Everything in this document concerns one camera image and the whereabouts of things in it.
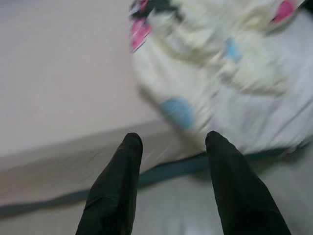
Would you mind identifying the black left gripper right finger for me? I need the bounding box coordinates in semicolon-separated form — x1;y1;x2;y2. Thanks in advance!
205;131;293;235

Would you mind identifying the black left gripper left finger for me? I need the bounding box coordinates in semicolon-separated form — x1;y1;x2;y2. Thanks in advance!
74;132;144;235

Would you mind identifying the cream sheeted mattress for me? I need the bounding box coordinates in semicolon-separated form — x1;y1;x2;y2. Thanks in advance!
0;0;208;204

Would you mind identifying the cream cartoon print quilt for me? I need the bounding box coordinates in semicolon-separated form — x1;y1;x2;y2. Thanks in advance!
128;0;300;150

